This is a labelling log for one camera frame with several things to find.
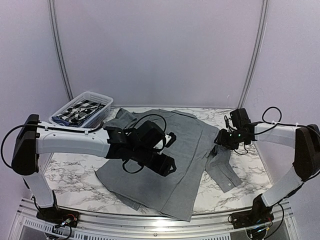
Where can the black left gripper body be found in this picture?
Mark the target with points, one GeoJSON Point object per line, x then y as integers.
{"type": "Point", "coordinates": [143, 157]}

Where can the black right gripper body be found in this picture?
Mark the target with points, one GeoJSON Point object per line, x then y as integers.
{"type": "Point", "coordinates": [231, 141]}

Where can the grey long sleeve shirt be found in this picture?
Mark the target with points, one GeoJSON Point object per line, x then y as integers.
{"type": "Point", "coordinates": [194, 152]}

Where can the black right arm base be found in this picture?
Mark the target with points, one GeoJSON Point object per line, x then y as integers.
{"type": "Point", "coordinates": [257, 215]}

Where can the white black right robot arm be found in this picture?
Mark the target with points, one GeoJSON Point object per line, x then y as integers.
{"type": "Point", "coordinates": [291, 153]}

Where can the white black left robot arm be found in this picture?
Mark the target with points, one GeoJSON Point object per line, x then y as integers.
{"type": "Point", "coordinates": [37, 137]}

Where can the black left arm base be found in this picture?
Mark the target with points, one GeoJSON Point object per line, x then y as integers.
{"type": "Point", "coordinates": [58, 215]}

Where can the white plastic laundry basket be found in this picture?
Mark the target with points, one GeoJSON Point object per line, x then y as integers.
{"type": "Point", "coordinates": [98, 117]}

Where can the black white plaid shirt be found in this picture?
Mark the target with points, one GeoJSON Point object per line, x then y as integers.
{"type": "Point", "coordinates": [82, 110]}

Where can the blue patterned folded shirt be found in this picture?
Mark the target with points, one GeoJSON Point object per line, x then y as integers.
{"type": "Point", "coordinates": [68, 122]}

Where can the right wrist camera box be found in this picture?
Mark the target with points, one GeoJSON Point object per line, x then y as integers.
{"type": "Point", "coordinates": [239, 117]}

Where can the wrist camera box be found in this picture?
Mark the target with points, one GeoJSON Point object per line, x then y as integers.
{"type": "Point", "coordinates": [169, 140]}
{"type": "Point", "coordinates": [239, 117]}

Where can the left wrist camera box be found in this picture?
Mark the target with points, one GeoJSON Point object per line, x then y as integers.
{"type": "Point", "coordinates": [169, 140]}

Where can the aluminium corner post left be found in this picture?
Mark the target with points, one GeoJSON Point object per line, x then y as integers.
{"type": "Point", "coordinates": [58, 48]}

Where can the aluminium corner post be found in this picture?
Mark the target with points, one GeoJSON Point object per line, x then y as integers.
{"type": "Point", "coordinates": [58, 48]}
{"type": "Point", "coordinates": [256, 51]}

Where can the aluminium corner post right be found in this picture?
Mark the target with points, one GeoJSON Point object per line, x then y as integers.
{"type": "Point", "coordinates": [256, 51]}

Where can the aluminium front rail frame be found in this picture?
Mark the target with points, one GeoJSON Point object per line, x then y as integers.
{"type": "Point", "coordinates": [108, 226]}

